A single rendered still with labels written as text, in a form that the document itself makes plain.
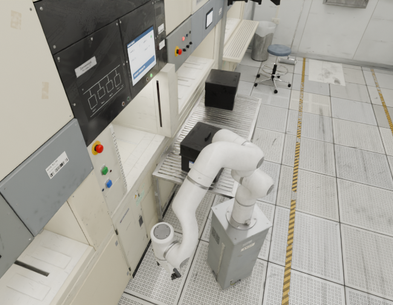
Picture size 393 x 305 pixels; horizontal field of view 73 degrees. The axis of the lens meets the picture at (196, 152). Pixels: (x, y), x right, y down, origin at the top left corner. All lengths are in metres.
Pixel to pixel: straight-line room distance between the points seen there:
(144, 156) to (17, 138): 1.08
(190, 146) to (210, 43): 1.68
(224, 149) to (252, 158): 0.12
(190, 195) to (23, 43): 0.67
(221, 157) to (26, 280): 1.11
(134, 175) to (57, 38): 1.01
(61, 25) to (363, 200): 2.96
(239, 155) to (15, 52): 0.74
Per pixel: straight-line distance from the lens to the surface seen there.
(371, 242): 2.94
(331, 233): 2.81
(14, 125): 0.94
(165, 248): 0.99
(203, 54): 3.22
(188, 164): 1.84
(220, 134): 1.05
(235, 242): 1.61
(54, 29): 1.01
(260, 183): 1.35
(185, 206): 0.93
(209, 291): 2.29
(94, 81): 1.17
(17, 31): 0.92
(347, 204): 3.11
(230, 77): 2.54
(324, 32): 5.78
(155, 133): 2.05
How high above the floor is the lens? 2.17
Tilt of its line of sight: 43 degrees down
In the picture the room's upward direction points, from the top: 2 degrees clockwise
